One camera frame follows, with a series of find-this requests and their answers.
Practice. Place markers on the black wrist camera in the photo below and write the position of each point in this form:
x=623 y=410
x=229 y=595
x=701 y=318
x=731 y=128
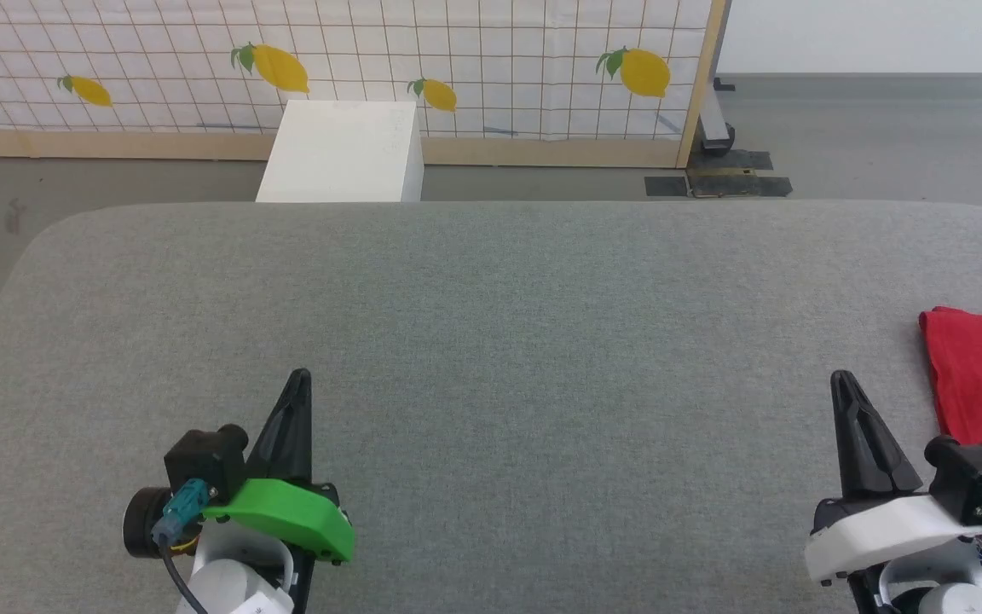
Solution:
x=205 y=460
x=981 y=477

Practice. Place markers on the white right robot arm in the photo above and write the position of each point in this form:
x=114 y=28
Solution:
x=926 y=593

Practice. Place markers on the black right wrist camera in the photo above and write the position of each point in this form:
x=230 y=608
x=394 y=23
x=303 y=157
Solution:
x=981 y=477

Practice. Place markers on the white box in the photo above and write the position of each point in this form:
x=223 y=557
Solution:
x=342 y=153

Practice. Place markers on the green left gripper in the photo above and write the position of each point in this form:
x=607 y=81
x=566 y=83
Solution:
x=295 y=516

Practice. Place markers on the grey metal partition foot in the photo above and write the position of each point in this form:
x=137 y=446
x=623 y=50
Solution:
x=713 y=124

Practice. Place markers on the grey fabric sofa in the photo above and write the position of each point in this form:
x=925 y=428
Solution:
x=542 y=358

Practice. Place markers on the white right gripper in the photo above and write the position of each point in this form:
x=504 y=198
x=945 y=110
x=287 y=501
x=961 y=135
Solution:
x=883 y=533

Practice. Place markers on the lemon print grid panel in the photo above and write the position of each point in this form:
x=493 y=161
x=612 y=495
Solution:
x=499 y=51
x=542 y=153

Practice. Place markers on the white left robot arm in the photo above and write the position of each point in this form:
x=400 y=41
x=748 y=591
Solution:
x=235 y=584

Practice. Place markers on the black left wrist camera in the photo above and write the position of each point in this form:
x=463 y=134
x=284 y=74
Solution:
x=205 y=460

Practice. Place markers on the black floor tape patch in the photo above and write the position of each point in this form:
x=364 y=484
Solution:
x=721 y=183

